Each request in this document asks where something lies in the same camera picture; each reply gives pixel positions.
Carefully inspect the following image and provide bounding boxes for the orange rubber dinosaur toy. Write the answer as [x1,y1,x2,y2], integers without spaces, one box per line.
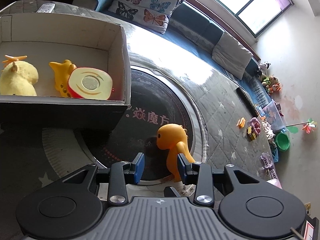
[156,124,195,182]

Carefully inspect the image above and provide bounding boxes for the red white round speaker toy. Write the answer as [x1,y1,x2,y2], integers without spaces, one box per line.
[67,67,113,100]

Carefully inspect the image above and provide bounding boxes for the grey quilted star tablecloth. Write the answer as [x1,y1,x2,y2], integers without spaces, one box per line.
[0,0,278,230]

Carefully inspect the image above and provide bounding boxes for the black round induction cooktop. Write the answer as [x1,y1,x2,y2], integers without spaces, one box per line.
[77,69,193,185]

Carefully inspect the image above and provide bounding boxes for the small toys on tablecloth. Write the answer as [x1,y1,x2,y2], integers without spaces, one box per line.
[236,117,261,141]

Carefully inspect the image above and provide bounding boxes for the green plastic bowl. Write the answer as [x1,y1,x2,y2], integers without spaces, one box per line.
[274,132,290,152]

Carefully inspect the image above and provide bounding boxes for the clear plastic storage bin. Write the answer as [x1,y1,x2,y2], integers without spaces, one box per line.
[263,100,285,133]

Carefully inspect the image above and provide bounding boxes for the yellow rubber dolphin toy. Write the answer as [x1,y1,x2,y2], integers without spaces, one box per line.
[49,60,76,98]

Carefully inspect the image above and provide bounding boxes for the pile of plush toys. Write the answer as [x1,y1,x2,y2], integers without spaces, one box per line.
[255,62,281,95]

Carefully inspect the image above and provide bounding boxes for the grey sofa cushion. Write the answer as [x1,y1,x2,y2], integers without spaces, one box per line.
[212,31,253,80]

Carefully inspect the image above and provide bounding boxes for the white cardboard box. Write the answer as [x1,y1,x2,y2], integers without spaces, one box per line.
[1,12,131,131]

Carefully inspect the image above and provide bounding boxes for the colourful pinwheel toy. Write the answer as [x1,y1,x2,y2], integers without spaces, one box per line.
[286,118,317,134]

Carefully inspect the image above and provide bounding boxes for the yellow plush chick toy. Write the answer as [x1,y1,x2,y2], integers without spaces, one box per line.
[0,55,39,96]

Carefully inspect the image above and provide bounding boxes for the butterfly print pillow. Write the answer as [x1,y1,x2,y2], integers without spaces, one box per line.
[108,0,185,34]

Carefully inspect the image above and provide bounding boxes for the white remote control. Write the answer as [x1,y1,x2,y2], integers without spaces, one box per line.
[37,3,55,14]

